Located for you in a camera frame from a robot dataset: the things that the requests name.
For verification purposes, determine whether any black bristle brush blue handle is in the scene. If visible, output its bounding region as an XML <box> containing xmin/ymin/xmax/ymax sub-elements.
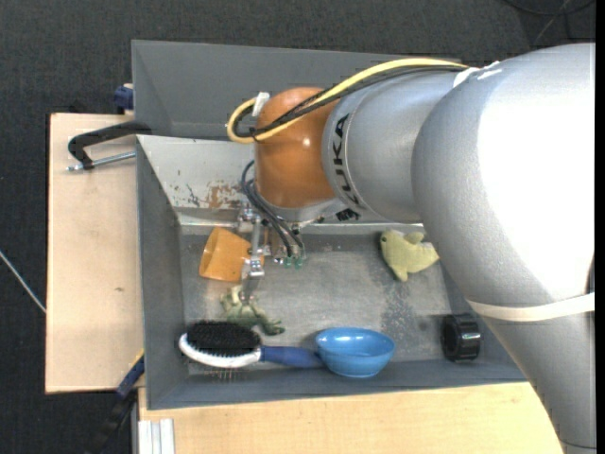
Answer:
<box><xmin>178</xmin><ymin>320</ymin><xmax>323</xmax><ymax>370</ymax></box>

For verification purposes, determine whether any orange plastic cup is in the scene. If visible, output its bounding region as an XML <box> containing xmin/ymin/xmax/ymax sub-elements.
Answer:
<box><xmin>198</xmin><ymin>226</ymin><xmax>252</xmax><ymax>284</ymax></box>

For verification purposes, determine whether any green toy frog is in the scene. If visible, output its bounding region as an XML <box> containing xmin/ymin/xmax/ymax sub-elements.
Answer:
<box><xmin>218</xmin><ymin>285</ymin><xmax>286</xmax><ymax>337</ymax></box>

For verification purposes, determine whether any blue bowl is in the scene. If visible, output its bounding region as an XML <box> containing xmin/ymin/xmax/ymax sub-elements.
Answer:
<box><xmin>314</xmin><ymin>326</ymin><xmax>397</xmax><ymax>379</ymax></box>

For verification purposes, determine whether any pale wood flat board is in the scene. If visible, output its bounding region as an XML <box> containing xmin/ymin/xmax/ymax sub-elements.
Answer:
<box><xmin>44</xmin><ymin>113</ymin><xmax>146</xmax><ymax>394</ymax></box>

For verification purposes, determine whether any grey metal bin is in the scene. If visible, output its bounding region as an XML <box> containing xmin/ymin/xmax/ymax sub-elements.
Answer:
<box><xmin>130</xmin><ymin>39</ymin><xmax>528</xmax><ymax>410</ymax></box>

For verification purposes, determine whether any black plastic ring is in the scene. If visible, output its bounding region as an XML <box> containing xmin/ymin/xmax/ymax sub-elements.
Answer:
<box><xmin>439</xmin><ymin>312</ymin><xmax>483</xmax><ymax>363</ymax></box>

